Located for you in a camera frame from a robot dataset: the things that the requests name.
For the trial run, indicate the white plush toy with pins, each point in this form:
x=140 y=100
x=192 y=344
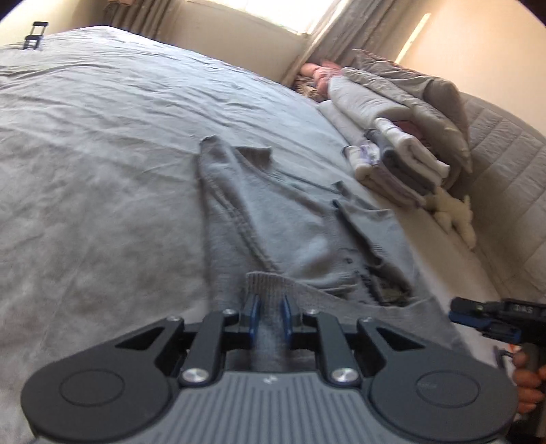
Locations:
x=448 y=205

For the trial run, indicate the lavender folded garment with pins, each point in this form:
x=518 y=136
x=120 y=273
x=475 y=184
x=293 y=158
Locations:
x=370 y=151

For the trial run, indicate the grey quilted headboard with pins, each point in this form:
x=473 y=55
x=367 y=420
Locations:
x=512 y=170

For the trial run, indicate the white folded quilt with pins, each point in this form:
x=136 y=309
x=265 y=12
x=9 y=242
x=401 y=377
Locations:
x=354 y=98

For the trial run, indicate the grey printed sweater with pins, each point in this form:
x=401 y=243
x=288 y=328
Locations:
x=277 y=222

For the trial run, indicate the grey pillow with pink trim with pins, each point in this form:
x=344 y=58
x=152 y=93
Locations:
x=396 y=72

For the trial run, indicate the person's right hand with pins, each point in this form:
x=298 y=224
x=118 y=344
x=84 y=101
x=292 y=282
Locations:
x=531 y=388

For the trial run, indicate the grey folded duvet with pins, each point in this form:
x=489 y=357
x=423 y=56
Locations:
x=341 y=121

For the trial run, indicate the grey and white pillow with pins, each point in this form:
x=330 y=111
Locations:
x=452 y=128

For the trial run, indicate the dark grey folded garment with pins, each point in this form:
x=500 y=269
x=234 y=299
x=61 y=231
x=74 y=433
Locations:
x=396 y=164

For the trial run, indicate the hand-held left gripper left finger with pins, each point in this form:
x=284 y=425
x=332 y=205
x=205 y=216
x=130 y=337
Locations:
x=254 y=318

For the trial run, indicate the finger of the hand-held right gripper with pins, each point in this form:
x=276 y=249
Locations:
x=503 y=333
x=465 y=311

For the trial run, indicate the grey bed sheet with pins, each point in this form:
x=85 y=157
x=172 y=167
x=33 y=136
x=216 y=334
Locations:
x=106 y=170

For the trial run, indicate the pink clothes heap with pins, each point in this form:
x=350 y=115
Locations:
x=320 y=77

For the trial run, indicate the pink folded blanket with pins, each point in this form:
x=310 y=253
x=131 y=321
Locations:
x=411 y=128

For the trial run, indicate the grey patterned curtain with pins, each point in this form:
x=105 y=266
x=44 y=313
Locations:
x=354 y=25
x=145 y=17

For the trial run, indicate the cream folded garment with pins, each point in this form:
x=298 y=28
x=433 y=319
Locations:
x=362 y=170

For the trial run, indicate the black stand at bed edge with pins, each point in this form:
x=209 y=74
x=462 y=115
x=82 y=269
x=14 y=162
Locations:
x=32 y=42

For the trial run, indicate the white folded garment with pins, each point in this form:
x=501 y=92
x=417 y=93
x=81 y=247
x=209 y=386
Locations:
x=413 y=147

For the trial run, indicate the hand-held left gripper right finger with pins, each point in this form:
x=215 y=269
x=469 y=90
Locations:
x=286 y=320

